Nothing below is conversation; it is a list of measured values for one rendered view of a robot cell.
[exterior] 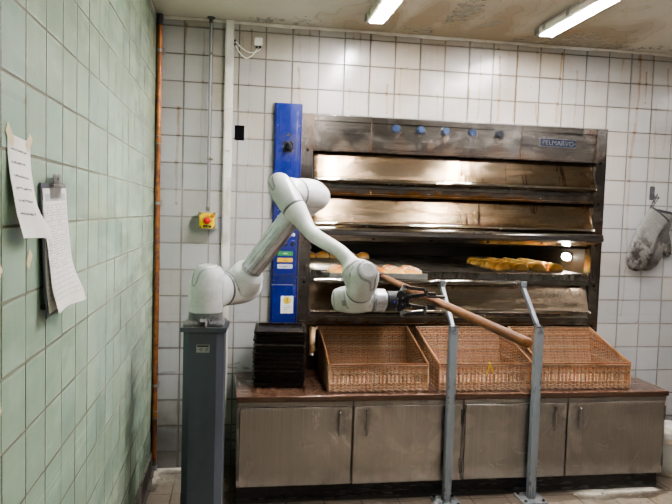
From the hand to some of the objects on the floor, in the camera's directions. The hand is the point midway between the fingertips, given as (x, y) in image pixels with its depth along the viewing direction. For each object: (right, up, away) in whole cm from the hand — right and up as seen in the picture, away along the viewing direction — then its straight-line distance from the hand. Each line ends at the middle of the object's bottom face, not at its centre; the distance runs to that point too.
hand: (435, 301), depth 255 cm
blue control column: (-88, -103, +226) cm, 264 cm away
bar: (+10, -114, +98) cm, 150 cm away
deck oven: (+8, -105, +243) cm, 265 cm away
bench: (+24, -113, +121) cm, 167 cm away
